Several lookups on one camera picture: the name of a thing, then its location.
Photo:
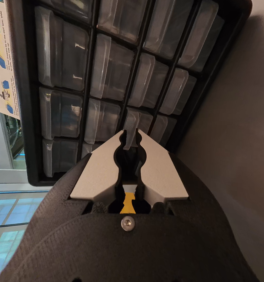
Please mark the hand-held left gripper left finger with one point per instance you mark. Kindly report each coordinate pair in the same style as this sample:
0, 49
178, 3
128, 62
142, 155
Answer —
96, 174

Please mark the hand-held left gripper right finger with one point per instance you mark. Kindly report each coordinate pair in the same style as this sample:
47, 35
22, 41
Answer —
162, 174

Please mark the clear plastic drawer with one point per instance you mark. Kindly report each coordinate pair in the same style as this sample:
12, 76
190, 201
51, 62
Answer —
145, 121

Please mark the black drawer cabinet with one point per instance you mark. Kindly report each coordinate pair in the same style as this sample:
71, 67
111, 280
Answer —
26, 88

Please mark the rows of clear cabinet drawers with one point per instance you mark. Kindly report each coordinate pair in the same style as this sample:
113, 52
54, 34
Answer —
110, 72

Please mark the printed instruction sheet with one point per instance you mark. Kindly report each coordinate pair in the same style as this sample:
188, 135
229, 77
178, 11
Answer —
1, 55

